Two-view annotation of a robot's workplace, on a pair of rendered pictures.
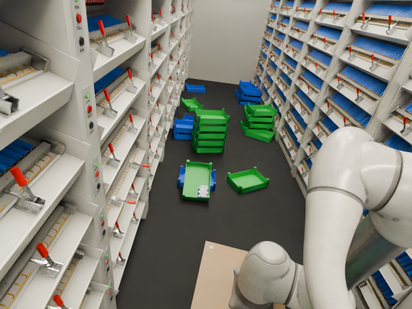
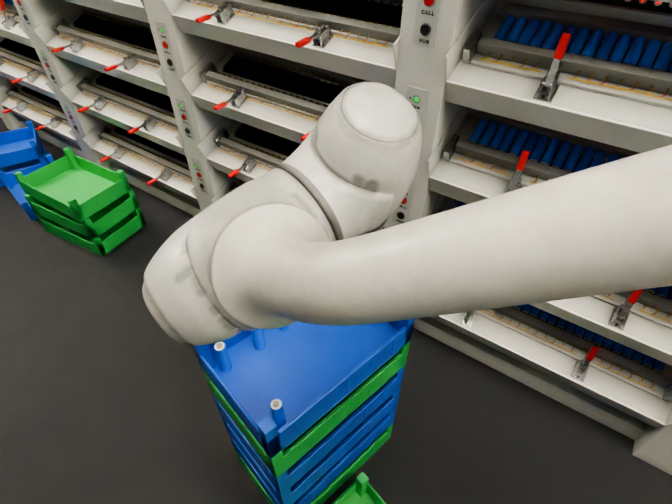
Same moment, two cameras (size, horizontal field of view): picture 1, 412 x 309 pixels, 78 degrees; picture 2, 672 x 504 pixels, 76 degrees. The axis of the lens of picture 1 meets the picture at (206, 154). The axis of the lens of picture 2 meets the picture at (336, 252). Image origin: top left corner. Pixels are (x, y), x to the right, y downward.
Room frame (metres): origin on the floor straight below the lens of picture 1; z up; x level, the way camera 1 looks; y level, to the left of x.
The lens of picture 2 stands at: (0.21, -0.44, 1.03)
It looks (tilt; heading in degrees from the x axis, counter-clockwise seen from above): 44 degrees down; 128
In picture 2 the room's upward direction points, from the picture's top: straight up
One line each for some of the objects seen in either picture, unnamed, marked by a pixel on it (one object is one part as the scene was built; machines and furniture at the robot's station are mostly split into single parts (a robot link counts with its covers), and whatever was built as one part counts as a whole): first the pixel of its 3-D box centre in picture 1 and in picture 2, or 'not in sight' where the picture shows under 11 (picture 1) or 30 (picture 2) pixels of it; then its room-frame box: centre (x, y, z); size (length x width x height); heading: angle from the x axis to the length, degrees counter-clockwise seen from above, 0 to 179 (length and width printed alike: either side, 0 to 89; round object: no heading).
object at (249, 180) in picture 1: (247, 179); not in sight; (1.78, -0.38, 0.04); 0.30 x 0.20 x 0.08; 123
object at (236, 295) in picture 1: (254, 285); not in sight; (0.64, -0.28, 0.32); 0.22 x 0.18 x 0.06; 171
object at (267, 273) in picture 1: (266, 270); not in sight; (0.62, -0.29, 0.46); 0.18 x 0.16 x 0.22; 72
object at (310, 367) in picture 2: not in sight; (307, 339); (-0.08, -0.14, 0.44); 0.30 x 0.20 x 0.08; 80
